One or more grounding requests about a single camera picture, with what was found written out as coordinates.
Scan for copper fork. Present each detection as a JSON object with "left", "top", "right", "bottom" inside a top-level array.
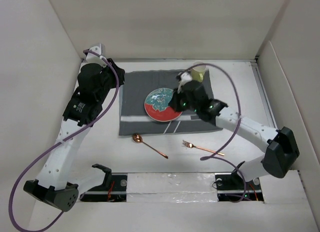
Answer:
[{"left": 182, "top": 140, "right": 225, "bottom": 156}]

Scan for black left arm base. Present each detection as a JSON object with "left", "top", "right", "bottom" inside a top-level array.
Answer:
[{"left": 79, "top": 164, "right": 128, "bottom": 202}]

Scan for teal and red plate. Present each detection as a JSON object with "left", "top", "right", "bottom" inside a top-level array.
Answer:
[{"left": 144, "top": 88, "right": 182, "bottom": 122}]

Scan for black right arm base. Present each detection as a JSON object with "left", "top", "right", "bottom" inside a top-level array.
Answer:
[{"left": 212, "top": 159, "right": 266, "bottom": 202}]

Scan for copper spoon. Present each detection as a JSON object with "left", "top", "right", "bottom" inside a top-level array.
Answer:
[{"left": 132, "top": 133, "right": 169, "bottom": 159}]

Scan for pale yellow mug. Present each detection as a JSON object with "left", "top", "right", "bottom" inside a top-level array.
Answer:
[{"left": 190, "top": 61, "right": 209, "bottom": 82}]

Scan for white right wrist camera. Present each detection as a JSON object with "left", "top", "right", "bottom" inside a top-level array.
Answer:
[{"left": 176, "top": 71, "right": 193, "bottom": 93}]

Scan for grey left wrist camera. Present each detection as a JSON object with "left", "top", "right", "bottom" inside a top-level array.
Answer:
[{"left": 90, "top": 43, "right": 105, "bottom": 56}]

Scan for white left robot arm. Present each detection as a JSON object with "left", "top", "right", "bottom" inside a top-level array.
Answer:
[{"left": 23, "top": 58, "right": 125, "bottom": 212}]

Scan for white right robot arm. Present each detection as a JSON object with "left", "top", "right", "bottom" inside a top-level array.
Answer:
[{"left": 169, "top": 81, "right": 300, "bottom": 189}]

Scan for grey cloth placemat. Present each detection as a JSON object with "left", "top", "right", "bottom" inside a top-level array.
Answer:
[{"left": 119, "top": 70, "right": 221, "bottom": 136}]

